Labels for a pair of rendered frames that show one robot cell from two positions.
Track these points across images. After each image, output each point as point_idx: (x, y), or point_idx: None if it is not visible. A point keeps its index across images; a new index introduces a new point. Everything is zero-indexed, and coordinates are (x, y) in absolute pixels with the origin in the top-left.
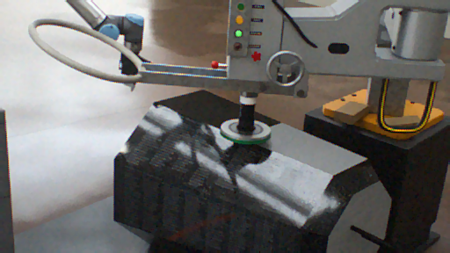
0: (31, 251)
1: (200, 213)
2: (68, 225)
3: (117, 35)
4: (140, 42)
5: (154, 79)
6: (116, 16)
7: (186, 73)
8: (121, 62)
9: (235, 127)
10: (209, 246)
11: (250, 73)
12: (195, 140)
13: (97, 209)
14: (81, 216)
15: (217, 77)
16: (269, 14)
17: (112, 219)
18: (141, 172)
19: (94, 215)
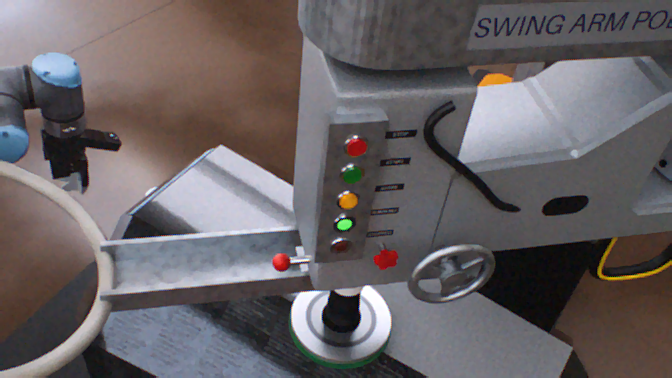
0: None
1: None
2: (18, 362)
3: (24, 147)
4: (80, 116)
5: (140, 302)
6: (10, 73)
7: (208, 247)
8: (48, 156)
9: (321, 319)
10: None
11: (367, 276)
12: (235, 317)
13: (62, 311)
14: (37, 335)
15: (286, 276)
16: (420, 172)
17: None
18: (137, 369)
19: (59, 328)
